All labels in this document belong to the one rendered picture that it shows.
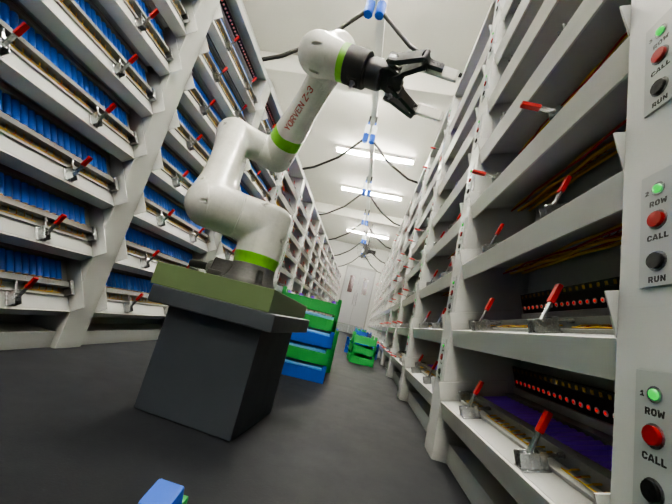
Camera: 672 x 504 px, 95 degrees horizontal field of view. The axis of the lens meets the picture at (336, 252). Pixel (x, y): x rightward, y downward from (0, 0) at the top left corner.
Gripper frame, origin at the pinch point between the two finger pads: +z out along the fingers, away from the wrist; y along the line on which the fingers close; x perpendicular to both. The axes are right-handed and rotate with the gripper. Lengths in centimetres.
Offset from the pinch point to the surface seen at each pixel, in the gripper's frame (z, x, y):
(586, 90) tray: 21.2, -9.9, 21.8
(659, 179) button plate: 25, -32, 35
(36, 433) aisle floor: -38, -98, 13
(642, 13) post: 20.3, -7.4, 32.2
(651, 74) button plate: 22.4, -18.4, 33.9
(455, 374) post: 34, -59, -30
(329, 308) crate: -13, -57, -87
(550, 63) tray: 17.8, 8.2, 8.8
